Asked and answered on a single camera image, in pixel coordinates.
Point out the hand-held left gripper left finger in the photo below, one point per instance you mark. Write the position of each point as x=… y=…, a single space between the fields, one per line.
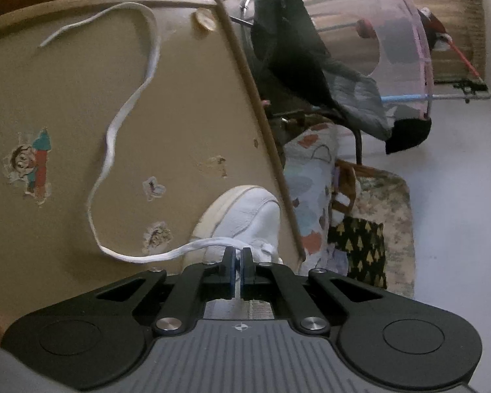
x=231 y=272

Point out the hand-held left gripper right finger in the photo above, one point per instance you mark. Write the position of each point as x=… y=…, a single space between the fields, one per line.
x=247 y=272

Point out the white sneaker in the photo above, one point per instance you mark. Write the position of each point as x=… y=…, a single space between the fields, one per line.
x=249 y=217

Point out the white shoelace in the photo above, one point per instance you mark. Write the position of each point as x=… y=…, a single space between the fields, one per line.
x=114 y=127

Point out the cartoon boy sticker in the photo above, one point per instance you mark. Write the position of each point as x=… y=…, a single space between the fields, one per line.
x=157 y=235

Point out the patchwork quilt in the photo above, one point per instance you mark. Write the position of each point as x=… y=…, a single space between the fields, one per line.
x=307 y=188

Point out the yellow cartoon sticker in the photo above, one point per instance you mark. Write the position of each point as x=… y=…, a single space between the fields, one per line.
x=215 y=166

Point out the black gold tree pillow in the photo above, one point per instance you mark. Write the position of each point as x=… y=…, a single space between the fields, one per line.
x=360 y=249

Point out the floral sofa cover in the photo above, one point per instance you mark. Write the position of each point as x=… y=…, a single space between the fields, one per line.
x=392 y=213

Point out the black folding chair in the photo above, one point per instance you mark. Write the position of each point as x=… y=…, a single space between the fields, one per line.
x=286 y=49

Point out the rocket boy sticker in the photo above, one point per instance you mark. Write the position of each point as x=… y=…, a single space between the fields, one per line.
x=30 y=163

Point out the blue pole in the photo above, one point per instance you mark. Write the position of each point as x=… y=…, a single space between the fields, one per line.
x=405 y=98

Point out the round tan disc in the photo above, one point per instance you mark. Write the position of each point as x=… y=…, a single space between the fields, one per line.
x=204 y=20

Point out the pink play tent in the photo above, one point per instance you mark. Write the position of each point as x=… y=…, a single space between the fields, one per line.
x=397 y=20

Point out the beige curtain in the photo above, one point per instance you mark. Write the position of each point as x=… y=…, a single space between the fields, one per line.
x=470 y=20

